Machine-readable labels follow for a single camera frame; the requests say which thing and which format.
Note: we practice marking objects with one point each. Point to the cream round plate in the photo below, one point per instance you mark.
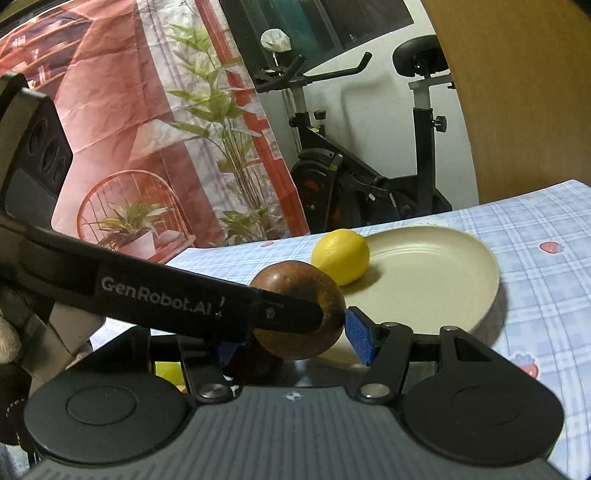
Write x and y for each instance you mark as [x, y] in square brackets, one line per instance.
[429, 281]

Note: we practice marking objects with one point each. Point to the black exercise bike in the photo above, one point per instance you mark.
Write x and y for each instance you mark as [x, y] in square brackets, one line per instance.
[351, 184]

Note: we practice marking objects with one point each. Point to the blue plaid tablecloth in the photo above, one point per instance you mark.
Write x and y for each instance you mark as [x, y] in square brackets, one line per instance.
[545, 286]

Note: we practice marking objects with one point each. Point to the wooden door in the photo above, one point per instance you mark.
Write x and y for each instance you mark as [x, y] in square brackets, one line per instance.
[521, 92]

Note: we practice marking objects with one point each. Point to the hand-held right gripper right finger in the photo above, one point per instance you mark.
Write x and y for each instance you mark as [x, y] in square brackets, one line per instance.
[360, 337]

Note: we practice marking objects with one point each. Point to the white plastic bag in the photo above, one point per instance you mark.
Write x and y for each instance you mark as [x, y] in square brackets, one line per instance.
[274, 40]

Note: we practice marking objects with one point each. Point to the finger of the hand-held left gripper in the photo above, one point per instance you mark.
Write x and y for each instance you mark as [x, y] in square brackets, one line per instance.
[286, 314]

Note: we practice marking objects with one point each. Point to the brown passion fruit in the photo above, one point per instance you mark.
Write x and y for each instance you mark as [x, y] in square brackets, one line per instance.
[295, 281]

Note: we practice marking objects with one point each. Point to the dark window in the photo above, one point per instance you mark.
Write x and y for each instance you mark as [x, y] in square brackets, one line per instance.
[323, 23]

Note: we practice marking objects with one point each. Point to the yellow lemon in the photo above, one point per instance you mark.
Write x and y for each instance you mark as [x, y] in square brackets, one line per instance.
[341, 256]

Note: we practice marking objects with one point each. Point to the green apple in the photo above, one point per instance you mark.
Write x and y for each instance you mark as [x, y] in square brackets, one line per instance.
[167, 371]

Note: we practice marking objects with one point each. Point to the person's left hand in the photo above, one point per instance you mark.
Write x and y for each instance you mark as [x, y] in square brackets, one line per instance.
[8, 339]

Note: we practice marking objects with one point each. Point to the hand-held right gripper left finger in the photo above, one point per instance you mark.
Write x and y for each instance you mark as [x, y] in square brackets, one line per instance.
[228, 354]

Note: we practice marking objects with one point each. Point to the printed backdrop cloth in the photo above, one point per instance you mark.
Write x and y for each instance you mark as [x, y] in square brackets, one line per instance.
[115, 92]

